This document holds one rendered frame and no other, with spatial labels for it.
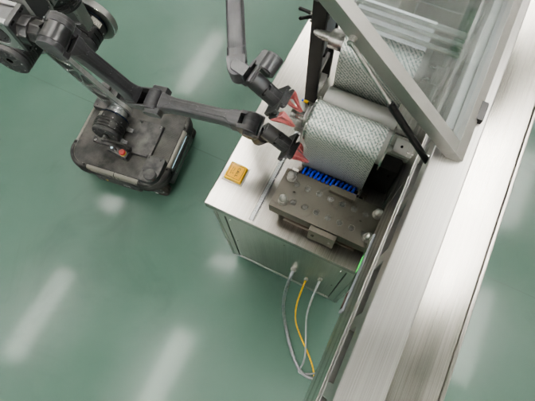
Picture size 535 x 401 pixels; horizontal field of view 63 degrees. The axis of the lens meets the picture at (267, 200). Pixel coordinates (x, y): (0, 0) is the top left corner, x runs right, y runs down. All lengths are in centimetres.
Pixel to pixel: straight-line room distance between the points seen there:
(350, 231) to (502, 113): 59
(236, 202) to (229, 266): 91
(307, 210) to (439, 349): 68
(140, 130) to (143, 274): 84
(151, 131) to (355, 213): 148
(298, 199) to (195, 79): 175
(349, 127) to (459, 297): 58
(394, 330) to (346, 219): 75
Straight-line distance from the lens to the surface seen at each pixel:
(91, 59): 153
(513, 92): 141
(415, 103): 86
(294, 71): 197
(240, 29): 143
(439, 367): 110
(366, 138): 136
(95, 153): 272
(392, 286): 86
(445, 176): 96
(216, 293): 253
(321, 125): 137
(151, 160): 254
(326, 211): 154
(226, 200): 169
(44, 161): 313
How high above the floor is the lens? 248
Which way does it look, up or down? 70 degrees down
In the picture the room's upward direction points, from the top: 5 degrees counter-clockwise
